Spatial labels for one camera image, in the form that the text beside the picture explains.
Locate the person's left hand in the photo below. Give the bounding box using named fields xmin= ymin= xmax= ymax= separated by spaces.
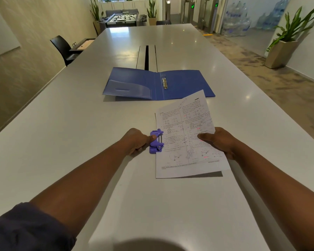
xmin=119 ymin=128 xmax=157 ymax=157

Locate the person's right hand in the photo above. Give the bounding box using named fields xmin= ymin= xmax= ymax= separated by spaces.
xmin=197 ymin=127 xmax=242 ymax=160

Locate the purple hole punch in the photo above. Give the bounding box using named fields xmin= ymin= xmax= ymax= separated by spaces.
xmin=149 ymin=129 xmax=165 ymax=154

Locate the printed paper sheet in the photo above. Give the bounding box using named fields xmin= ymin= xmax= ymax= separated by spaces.
xmin=155 ymin=90 xmax=231 ymax=179

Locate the person's right forearm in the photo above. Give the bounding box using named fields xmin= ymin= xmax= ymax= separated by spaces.
xmin=231 ymin=142 xmax=314 ymax=251

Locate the person's left forearm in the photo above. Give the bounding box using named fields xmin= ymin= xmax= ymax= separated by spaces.
xmin=29 ymin=140 xmax=131 ymax=237

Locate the small wooden side table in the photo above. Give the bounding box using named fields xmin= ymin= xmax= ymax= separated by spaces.
xmin=69 ymin=38 xmax=96 ymax=53

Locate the foosball table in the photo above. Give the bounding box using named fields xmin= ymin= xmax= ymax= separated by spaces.
xmin=99 ymin=12 xmax=147 ymax=33

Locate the black chair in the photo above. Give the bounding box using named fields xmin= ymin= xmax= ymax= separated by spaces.
xmin=50 ymin=35 xmax=80 ymax=67

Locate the metal turnstile gate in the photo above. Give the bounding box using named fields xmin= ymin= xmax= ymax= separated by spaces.
xmin=180 ymin=0 xmax=225 ymax=34

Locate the stack of water jugs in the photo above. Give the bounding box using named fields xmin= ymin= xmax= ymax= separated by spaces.
xmin=222 ymin=0 xmax=291 ymax=37

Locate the potted plant in beige planter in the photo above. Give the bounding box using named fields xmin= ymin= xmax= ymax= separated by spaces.
xmin=264 ymin=1 xmax=314 ymax=69
xmin=147 ymin=0 xmax=158 ymax=26
xmin=90 ymin=0 xmax=104 ymax=35

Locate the dark blue sleeve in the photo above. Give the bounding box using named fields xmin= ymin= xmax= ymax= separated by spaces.
xmin=0 ymin=202 xmax=77 ymax=251

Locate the whiteboard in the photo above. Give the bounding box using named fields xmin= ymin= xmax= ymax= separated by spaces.
xmin=0 ymin=0 xmax=21 ymax=60

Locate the blue ring binder folder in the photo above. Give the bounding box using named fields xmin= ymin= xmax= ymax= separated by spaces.
xmin=103 ymin=67 xmax=216 ymax=101

